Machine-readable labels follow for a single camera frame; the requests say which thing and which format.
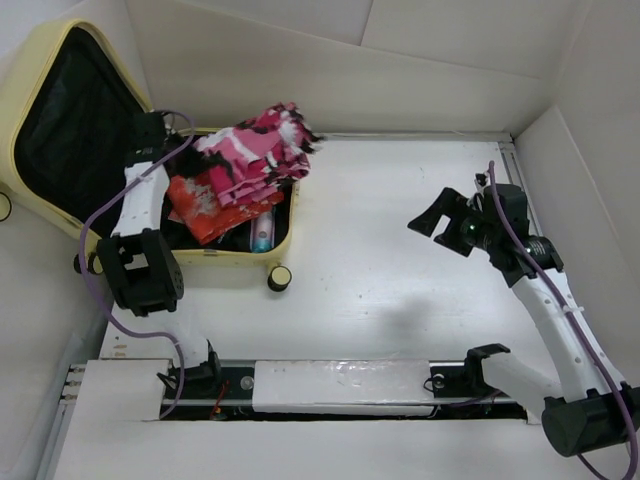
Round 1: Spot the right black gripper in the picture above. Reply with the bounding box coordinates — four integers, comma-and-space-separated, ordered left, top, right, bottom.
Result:
407, 187, 499, 257

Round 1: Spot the orange white tie-dye cloth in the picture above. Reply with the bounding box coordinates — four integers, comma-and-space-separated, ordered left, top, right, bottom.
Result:
166, 173, 285, 245

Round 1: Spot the pink camouflage cloth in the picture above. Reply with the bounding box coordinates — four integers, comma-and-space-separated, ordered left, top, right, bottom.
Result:
167, 103, 325, 207

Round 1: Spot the lotion bottle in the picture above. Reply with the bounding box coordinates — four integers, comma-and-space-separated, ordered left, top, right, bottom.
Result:
249, 210, 275, 254

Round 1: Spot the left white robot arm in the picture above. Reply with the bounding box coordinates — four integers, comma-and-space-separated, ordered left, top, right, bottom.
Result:
96, 111, 223, 397

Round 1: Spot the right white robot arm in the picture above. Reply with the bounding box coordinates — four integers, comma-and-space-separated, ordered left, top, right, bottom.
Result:
408, 184, 639, 457

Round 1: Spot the yellow hard-shell suitcase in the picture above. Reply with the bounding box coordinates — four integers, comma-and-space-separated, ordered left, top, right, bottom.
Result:
1, 19, 297, 292

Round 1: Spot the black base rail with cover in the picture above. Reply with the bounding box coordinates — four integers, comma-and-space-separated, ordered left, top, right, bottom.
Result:
158, 359, 529, 422

